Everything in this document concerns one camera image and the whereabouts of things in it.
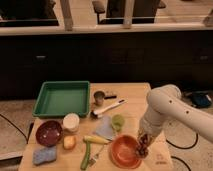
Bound grey blue cloth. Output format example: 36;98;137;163
94;116;115;140

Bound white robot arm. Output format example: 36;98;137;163
138;84;213;146

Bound yellow orange fruit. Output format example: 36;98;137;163
63;136;76;150

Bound dark grape bunch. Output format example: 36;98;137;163
136;134;148;158

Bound black floor cable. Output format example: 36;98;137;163
165;128;200;171
0;113;30;143

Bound green plastic tray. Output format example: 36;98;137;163
33;81;90;118

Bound green cucumber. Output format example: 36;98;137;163
80;141;91;171

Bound blue sponge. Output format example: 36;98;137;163
33;146;57;165

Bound dark maroon bowl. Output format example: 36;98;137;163
36;120;63;147

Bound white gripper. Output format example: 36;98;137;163
138;108;165;145

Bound metal measuring cup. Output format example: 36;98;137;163
93;91;117;106

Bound black floor cable right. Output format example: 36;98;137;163
165;128;200;171

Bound red orange bowl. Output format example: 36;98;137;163
109;135;142;169

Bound black floor cable left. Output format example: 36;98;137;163
0;113;30;143

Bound dark blue floor object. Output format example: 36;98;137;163
189;93;212;108

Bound light green cup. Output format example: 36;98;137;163
111;115;125;131

